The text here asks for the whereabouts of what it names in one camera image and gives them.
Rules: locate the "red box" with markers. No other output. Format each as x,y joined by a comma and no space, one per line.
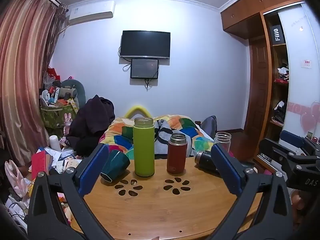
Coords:
40,163

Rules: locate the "brown wooden wardrobe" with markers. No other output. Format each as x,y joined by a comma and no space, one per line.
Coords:
262,67

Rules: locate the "small wall-mounted monitor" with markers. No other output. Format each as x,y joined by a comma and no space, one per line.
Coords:
144,68

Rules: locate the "green storage basket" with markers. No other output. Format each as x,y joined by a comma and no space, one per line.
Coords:
58,116

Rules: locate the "person's right hand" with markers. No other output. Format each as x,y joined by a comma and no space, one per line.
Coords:
297,201

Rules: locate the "white plastic bottle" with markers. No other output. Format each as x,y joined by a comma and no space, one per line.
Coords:
54,143

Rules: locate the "dark clothes pile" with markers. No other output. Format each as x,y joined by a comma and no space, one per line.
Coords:
91,122

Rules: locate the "lime green thermos bottle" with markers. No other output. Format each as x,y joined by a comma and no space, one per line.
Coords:
144,150

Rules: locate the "grey bag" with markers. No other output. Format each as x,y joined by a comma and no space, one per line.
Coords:
210,126

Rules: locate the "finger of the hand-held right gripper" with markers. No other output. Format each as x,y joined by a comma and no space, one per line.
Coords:
296,138
277,150

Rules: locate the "teal ceramic cup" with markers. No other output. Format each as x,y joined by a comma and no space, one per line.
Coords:
115,163

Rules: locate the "striped pink curtain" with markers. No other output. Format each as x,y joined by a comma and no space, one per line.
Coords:
22,80

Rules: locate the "white air conditioner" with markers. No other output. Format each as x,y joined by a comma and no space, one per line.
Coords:
91,13

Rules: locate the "white sliding wardrobe door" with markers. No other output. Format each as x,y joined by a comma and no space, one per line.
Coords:
301,75

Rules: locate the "grey neck pillow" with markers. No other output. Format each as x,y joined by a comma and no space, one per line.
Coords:
75,87

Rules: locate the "pink rabbit toy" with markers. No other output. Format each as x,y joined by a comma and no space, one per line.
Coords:
67,123

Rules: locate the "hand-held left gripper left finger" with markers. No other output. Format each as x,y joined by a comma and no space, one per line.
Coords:
93,171

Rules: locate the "red paper bag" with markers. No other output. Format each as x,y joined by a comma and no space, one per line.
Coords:
51,73

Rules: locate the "pink plastic bag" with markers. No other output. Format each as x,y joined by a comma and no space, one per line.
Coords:
15,178

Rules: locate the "pile of papers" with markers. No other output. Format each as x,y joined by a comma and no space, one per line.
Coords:
63,158

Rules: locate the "red thermos bottle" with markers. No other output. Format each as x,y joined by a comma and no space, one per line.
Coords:
177,156

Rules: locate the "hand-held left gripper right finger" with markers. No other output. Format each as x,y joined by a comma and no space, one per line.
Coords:
227,171

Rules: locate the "yellow foam tube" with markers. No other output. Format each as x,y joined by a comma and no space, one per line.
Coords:
136,111

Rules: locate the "colourful patchwork blanket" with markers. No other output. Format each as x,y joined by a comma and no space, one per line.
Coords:
165,132

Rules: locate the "black thermos bottle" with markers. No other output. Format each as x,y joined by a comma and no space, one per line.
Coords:
205,158

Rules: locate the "wall-mounted black television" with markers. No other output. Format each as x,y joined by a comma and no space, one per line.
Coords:
145,44

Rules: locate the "clear glass jar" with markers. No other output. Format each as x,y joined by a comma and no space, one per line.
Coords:
223,140

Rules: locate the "black box on shelf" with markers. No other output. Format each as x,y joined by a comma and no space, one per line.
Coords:
277,35

